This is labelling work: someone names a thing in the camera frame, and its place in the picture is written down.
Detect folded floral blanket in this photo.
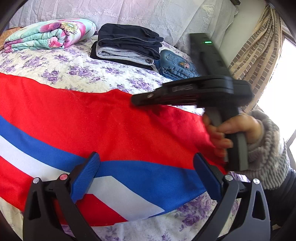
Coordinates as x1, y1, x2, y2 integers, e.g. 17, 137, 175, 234
4, 19, 96, 53

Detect floral purple bedspread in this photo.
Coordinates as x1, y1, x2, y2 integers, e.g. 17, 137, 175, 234
0, 34, 242, 241

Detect red track pants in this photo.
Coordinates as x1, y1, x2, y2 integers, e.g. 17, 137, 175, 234
1, 74, 225, 226

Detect person's right hand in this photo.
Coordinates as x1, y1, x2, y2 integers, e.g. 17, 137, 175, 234
202, 113, 263, 158

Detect right forearm grey sleeve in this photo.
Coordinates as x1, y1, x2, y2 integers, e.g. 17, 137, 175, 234
239, 110, 291, 190

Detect checkered beige curtain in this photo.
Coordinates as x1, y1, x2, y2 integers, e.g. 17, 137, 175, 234
229, 5, 283, 113

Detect folded dark pants stack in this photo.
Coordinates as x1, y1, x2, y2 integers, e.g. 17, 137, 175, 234
90, 24, 164, 70

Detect window with white frame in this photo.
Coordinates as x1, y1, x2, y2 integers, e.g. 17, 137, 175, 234
258, 38, 295, 169

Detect folded blue jeans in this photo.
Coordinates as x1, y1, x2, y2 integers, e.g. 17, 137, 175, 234
154, 50, 199, 80

